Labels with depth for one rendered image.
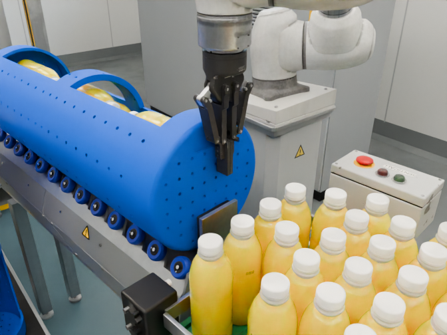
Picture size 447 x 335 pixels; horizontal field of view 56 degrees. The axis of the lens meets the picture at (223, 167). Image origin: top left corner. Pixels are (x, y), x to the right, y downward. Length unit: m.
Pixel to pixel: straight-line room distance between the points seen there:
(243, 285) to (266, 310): 0.15
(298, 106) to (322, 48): 0.19
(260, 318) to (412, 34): 3.22
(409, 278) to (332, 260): 0.12
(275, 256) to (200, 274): 0.13
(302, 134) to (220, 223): 0.71
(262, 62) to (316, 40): 0.19
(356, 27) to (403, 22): 2.31
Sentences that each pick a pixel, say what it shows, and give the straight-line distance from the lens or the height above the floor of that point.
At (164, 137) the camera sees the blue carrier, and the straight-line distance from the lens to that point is 0.76.
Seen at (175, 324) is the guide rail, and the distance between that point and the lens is 0.73.
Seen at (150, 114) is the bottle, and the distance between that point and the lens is 0.91.
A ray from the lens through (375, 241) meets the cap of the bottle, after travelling 0.71.
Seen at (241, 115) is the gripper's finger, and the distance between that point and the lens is 0.79.
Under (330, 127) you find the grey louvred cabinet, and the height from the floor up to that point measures 0.53.
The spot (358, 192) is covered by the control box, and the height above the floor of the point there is 1.06.
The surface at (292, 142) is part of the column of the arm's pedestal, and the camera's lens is 1.47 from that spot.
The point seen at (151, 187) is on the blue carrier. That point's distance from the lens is 0.75.
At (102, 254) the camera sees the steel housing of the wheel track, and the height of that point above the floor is 0.86.
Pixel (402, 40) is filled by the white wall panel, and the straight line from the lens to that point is 3.71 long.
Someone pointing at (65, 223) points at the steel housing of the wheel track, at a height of 0.86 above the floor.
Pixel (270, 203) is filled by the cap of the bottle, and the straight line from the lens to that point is 0.76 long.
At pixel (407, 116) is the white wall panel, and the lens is 3.78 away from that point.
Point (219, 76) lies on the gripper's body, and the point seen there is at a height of 1.32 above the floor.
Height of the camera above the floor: 1.52
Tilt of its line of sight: 28 degrees down
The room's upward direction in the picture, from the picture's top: straight up
